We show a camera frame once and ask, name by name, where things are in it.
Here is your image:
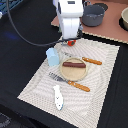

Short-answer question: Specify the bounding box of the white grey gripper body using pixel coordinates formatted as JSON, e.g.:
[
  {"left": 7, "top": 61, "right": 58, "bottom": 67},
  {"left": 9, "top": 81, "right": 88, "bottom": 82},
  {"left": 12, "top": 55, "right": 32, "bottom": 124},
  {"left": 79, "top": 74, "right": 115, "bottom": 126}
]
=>
[{"left": 53, "top": 0, "right": 83, "bottom": 39}]

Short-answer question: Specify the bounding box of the grey pot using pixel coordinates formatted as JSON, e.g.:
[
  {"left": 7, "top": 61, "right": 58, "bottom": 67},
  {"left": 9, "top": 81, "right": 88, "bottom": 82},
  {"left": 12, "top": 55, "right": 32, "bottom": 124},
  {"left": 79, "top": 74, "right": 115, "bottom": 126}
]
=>
[{"left": 82, "top": 0, "right": 108, "bottom": 27}]

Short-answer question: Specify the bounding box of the red toy tomato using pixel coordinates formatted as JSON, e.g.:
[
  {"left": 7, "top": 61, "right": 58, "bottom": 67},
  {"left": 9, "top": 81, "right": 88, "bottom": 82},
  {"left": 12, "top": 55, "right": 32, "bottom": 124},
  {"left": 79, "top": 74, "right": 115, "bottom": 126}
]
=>
[{"left": 67, "top": 40, "right": 76, "bottom": 46}]

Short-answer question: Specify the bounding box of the light blue cup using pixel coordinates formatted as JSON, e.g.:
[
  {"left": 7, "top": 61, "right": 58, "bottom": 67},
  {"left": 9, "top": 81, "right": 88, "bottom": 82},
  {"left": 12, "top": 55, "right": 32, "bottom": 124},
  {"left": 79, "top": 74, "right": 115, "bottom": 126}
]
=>
[{"left": 46, "top": 48, "right": 59, "bottom": 66}]

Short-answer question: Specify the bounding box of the brown toy sausage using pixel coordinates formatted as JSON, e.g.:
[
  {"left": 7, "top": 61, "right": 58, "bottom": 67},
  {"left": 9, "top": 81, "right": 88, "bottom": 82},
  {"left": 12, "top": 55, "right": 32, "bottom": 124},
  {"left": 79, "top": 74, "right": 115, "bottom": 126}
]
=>
[{"left": 63, "top": 62, "right": 86, "bottom": 68}]

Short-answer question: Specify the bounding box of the beige bowl on stove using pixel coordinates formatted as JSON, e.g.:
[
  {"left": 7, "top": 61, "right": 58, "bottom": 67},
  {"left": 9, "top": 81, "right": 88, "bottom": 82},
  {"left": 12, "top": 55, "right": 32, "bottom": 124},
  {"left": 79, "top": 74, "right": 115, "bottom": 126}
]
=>
[{"left": 121, "top": 7, "right": 128, "bottom": 30}]

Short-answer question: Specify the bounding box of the beige round plate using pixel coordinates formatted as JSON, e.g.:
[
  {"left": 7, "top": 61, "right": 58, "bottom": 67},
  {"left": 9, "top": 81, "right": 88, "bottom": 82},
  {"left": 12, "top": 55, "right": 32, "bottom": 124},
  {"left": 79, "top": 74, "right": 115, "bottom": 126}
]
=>
[{"left": 60, "top": 57, "right": 87, "bottom": 81}]

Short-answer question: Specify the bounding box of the beige woven placemat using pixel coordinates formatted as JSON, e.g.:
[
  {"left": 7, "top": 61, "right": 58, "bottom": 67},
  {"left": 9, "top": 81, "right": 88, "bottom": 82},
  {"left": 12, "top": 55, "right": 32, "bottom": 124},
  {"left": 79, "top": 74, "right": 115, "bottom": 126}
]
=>
[{"left": 18, "top": 39, "right": 119, "bottom": 128}]

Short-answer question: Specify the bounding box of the knife with wooden handle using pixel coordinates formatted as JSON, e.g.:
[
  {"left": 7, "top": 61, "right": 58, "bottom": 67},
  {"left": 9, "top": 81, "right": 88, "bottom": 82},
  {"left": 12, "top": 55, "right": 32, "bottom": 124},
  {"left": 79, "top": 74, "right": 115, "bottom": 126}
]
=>
[{"left": 63, "top": 52, "right": 103, "bottom": 66}]

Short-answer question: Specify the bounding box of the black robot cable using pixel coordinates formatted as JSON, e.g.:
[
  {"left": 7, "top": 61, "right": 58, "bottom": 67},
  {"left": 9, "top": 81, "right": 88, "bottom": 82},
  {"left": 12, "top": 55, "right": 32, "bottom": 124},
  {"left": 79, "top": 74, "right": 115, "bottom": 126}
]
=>
[{"left": 5, "top": 0, "right": 68, "bottom": 48}]

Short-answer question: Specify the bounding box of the fork with wooden handle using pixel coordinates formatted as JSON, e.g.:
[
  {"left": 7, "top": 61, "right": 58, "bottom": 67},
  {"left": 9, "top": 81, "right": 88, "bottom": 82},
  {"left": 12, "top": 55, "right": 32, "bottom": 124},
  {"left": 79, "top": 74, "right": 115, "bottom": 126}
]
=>
[{"left": 49, "top": 72, "right": 90, "bottom": 92}]

